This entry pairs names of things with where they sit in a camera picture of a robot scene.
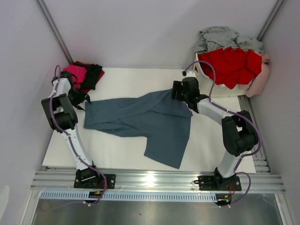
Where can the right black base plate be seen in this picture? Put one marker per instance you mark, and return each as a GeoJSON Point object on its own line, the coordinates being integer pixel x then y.
{"type": "Point", "coordinates": [215, 183]}

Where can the red t-shirt in basket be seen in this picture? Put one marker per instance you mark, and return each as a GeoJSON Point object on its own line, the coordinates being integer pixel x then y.
{"type": "Point", "coordinates": [231, 66]}

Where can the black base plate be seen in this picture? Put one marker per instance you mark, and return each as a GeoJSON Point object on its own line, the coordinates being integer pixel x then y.
{"type": "Point", "coordinates": [103, 181]}
{"type": "Point", "coordinates": [215, 183]}

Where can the right side aluminium rail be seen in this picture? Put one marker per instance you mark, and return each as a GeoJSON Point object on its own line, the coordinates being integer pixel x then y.
{"type": "Point", "coordinates": [255, 160]}

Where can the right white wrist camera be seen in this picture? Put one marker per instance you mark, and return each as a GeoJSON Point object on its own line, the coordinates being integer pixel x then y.
{"type": "Point", "coordinates": [189, 73]}

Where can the blue-grey t-shirt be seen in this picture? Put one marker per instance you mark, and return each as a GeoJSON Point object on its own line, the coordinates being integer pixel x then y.
{"type": "Point", "coordinates": [164, 122]}

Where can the white laundry basket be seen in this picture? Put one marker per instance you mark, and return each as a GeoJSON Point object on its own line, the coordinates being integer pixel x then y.
{"type": "Point", "coordinates": [205, 84]}

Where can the corner aluminium post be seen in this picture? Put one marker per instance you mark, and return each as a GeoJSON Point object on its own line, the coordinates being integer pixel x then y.
{"type": "Point", "coordinates": [54, 29]}
{"type": "Point", "coordinates": [270, 19]}

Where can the folded black t-shirt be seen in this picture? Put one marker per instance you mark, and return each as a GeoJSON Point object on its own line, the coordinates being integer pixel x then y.
{"type": "Point", "coordinates": [91, 77]}

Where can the white slotted cable duct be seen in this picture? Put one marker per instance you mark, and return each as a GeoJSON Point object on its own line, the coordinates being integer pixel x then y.
{"type": "Point", "coordinates": [130, 196]}

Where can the light pink garment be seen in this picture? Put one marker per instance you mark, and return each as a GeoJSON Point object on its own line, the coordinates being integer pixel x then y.
{"type": "Point", "coordinates": [258, 84]}

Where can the grey t-shirt in basket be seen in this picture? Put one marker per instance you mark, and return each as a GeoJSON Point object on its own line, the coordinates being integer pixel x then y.
{"type": "Point", "coordinates": [217, 37]}

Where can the right corner aluminium post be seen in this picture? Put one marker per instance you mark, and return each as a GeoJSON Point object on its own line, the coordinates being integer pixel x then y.
{"type": "Point", "coordinates": [270, 19]}

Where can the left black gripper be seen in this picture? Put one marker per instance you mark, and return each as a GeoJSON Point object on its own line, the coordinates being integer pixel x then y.
{"type": "Point", "coordinates": [83, 97]}

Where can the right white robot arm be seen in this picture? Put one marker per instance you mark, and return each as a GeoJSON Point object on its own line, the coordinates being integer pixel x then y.
{"type": "Point", "coordinates": [238, 132]}

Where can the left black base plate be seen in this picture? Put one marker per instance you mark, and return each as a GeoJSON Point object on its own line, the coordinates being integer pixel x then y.
{"type": "Point", "coordinates": [103, 181]}

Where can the aluminium mounting rail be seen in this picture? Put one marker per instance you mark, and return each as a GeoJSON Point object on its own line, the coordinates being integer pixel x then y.
{"type": "Point", "coordinates": [151, 181]}

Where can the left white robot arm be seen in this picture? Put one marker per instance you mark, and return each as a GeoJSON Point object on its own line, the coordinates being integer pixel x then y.
{"type": "Point", "coordinates": [63, 119]}

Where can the folded pink t-shirt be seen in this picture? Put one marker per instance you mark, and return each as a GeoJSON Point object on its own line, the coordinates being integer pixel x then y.
{"type": "Point", "coordinates": [78, 73]}

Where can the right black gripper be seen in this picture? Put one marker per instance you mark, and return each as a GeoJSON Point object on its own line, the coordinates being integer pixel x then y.
{"type": "Point", "coordinates": [177, 86]}

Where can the left corner aluminium post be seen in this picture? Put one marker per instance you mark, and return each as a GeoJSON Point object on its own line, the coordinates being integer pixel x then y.
{"type": "Point", "coordinates": [54, 29]}

